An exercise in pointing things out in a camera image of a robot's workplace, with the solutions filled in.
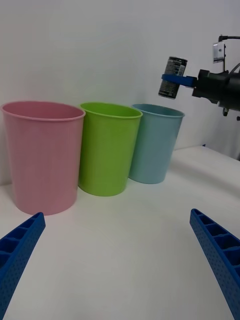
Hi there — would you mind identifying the pale blue plastic bin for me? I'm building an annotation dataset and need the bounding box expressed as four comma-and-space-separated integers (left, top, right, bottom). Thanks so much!
128, 103, 186, 185

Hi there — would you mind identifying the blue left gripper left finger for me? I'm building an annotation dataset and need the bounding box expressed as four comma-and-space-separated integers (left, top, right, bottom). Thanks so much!
0, 211, 47, 320

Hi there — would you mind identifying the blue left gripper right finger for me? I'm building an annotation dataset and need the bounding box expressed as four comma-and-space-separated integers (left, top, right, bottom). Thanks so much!
189, 208, 240, 320

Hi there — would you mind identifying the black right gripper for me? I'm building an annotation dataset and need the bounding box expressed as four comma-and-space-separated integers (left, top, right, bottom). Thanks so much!
161, 69, 231, 112

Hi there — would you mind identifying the black drink can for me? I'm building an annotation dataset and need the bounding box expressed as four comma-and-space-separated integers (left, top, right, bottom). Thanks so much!
158, 56, 188, 100

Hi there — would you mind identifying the pink plastic bin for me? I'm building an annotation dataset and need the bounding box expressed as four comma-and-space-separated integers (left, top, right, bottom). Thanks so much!
0, 100, 86, 216

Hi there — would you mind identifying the green plastic bin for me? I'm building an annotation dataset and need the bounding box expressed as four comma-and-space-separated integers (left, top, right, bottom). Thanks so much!
78, 101, 144, 197

